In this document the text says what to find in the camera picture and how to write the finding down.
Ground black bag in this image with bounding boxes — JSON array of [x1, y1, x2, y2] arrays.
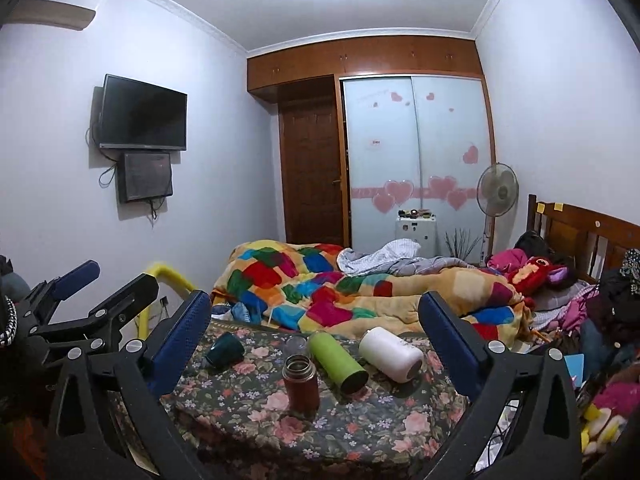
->
[[514, 230, 557, 262]]

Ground green thermos bottle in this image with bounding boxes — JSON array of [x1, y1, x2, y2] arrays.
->
[[307, 331, 370, 394]]

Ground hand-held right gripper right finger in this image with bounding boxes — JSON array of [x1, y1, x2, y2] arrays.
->
[[418, 290, 586, 480]]

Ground dark clothes pile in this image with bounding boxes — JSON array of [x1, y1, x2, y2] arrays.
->
[[584, 249, 640, 363]]

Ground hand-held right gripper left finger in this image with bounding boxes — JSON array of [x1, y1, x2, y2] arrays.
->
[[45, 289, 221, 480]]

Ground pink clothing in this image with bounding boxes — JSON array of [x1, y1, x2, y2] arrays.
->
[[487, 248, 532, 274]]

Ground dark green cup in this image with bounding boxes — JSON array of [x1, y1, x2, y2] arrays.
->
[[204, 331, 246, 370]]

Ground dark floral cloth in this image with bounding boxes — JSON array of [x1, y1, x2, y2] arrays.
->
[[115, 319, 472, 480]]

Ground pink and yellow plush toy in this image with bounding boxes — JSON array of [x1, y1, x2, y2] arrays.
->
[[579, 379, 640, 457]]

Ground brown thermos cup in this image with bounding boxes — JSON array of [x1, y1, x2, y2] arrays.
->
[[282, 354, 321, 412]]

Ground yellow padded rail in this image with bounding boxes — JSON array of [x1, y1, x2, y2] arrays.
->
[[134, 261, 199, 347]]

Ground blue notebook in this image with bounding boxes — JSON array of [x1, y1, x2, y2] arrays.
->
[[564, 353, 586, 389]]

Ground grey striped quilt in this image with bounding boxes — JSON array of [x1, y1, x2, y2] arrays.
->
[[336, 238, 482, 278]]

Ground red plush toy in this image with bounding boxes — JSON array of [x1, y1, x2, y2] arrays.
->
[[504, 255, 577, 298]]

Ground black television cable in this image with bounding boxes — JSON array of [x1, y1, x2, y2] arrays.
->
[[85, 127, 120, 187]]

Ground white thermos bottle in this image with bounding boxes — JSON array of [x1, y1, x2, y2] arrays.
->
[[358, 326, 424, 382]]

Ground wooden overhead cabinet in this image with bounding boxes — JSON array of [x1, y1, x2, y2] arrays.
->
[[246, 35, 489, 104]]

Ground small white cabinet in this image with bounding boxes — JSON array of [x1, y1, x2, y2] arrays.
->
[[394, 214, 439, 257]]

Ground dried branches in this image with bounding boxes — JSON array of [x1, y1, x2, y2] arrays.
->
[[443, 228, 484, 264]]

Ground standing fan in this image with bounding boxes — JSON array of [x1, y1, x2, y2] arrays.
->
[[475, 162, 520, 267]]

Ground brown wooden door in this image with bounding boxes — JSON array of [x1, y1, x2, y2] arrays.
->
[[276, 75, 347, 249]]

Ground wooden bed headboard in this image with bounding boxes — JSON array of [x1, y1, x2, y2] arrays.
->
[[527, 193, 640, 287]]

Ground blue cloth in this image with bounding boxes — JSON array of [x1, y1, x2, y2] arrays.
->
[[231, 301, 267, 327]]

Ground colourful patchwork blanket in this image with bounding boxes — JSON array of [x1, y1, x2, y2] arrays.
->
[[210, 241, 532, 352]]

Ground black wall television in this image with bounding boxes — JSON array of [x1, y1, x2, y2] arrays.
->
[[91, 73, 189, 152]]

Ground wardrobe with heart stickers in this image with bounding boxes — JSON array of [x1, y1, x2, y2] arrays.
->
[[339, 73, 497, 263]]

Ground small black wall monitor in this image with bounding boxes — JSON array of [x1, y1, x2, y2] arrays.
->
[[117, 152, 175, 205]]

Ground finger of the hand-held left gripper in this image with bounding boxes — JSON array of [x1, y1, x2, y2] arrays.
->
[[27, 273, 161, 361], [17, 260, 102, 323]]

